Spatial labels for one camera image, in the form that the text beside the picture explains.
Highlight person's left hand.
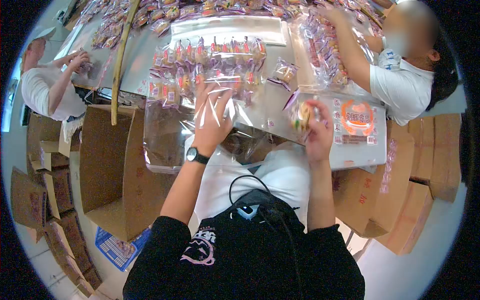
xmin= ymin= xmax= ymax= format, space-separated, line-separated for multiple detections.
xmin=191 ymin=83 xmax=235 ymax=155

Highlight person's right hand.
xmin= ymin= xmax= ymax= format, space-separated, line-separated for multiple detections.
xmin=303 ymin=99 xmax=335 ymax=163

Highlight person's left fingers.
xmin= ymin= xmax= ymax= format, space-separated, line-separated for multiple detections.
xmin=193 ymin=83 xmax=234 ymax=114

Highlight person's right fingers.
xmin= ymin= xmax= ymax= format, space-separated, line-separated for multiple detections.
xmin=304 ymin=99 xmax=328 ymax=129

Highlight single pastry snack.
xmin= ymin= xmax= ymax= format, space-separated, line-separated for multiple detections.
xmin=267 ymin=57 xmax=299 ymax=91
xmin=288 ymin=100 xmax=319 ymax=133

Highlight large clear plastic bag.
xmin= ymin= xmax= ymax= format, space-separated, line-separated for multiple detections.
xmin=143 ymin=37 xmax=272 ymax=174

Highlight rows of bagged pastry packets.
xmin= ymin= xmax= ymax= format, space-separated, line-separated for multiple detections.
xmin=148 ymin=37 xmax=268 ymax=109

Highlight stack of printed plastic bags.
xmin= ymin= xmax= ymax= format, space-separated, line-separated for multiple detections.
xmin=292 ymin=86 xmax=388 ymax=170

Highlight clear bag filled with packets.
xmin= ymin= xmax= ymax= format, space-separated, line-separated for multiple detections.
xmin=296 ymin=10 xmax=376 ymax=94

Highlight stack of clear flat bags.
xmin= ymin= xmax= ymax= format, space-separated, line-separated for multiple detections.
xmin=169 ymin=16 xmax=288 ymax=49

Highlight bamboo pole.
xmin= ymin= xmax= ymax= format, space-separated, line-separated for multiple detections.
xmin=111 ymin=0 xmax=142 ymax=126

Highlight pile of loose pastry packets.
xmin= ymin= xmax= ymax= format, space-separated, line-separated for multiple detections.
xmin=80 ymin=0 xmax=379 ymax=50

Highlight open brown cardboard carton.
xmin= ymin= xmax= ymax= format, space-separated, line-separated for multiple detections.
xmin=79 ymin=104 xmax=178 ymax=242

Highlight person's body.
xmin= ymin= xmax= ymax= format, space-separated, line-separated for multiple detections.
xmin=123 ymin=189 xmax=365 ymax=300

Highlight blue plastic crate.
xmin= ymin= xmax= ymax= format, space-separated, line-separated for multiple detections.
xmin=95 ymin=226 xmax=152 ymax=272

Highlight stack of flat cardboard cartons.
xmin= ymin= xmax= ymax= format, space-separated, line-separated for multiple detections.
xmin=10 ymin=112 xmax=103 ymax=298

